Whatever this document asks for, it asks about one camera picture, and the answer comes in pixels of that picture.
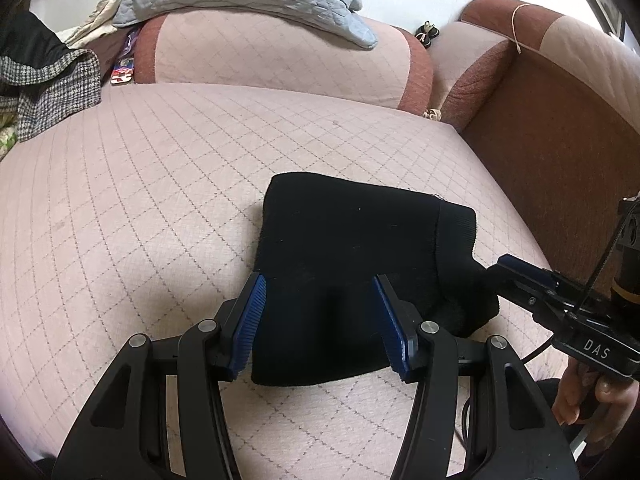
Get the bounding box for pink quilted sofa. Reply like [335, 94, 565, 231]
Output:
[0, 0, 640, 480]

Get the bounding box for black garment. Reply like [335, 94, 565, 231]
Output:
[0, 10, 71, 68]

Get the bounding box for wide pink back cushion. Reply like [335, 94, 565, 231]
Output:
[135, 10, 435, 116]

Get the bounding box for green printed blanket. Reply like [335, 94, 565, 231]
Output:
[0, 112, 21, 161]

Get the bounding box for black pants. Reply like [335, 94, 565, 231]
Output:
[250, 172, 501, 387]

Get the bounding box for red blue printed packet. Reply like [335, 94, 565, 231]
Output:
[110, 57, 135, 85]

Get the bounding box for cream cloth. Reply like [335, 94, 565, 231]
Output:
[65, 0, 123, 51]

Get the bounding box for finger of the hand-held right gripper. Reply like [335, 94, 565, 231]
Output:
[496, 254, 572, 300]
[482, 264, 562, 317]

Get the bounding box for person's right hand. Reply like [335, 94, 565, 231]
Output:
[552, 360, 640, 428]

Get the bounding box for beige cord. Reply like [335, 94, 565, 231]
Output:
[510, 4, 532, 54]

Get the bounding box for houndstooth coat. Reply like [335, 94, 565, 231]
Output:
[0, 49, 103, 143]

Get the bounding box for small black beige trinket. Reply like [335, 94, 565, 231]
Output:
[414, 21, 440, 50]

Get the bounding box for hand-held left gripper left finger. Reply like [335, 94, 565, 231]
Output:
[51, 272, 268, 480]

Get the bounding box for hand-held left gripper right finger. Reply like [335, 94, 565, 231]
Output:
[372, 274, 581, 480]

